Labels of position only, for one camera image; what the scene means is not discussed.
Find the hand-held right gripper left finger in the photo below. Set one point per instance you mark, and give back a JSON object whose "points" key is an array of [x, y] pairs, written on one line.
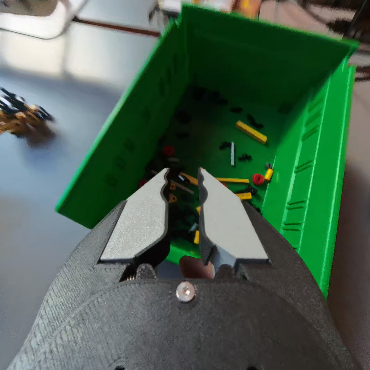
{"points": [[138, 225]]}

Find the pile of lego pieces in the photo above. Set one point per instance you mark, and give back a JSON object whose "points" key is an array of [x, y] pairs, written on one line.
{"points": [[251, 132]]}

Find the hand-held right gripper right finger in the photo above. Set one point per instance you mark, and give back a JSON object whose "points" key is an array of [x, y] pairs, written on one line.
{"points": [[228, 228]]}

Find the lego set cardboard box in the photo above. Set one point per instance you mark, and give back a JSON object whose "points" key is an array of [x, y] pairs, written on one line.
{"points": [[245, 7]]}

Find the person's right hand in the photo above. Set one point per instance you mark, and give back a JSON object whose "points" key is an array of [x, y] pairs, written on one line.
{"points": [[196, 268]]}

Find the green plastic bin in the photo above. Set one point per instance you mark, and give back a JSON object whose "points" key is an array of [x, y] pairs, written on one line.
{"points": [[231, 57]]}

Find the yellow and black lego model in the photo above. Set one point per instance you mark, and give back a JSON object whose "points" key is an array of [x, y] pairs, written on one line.
{"points": [[20, 118]]}

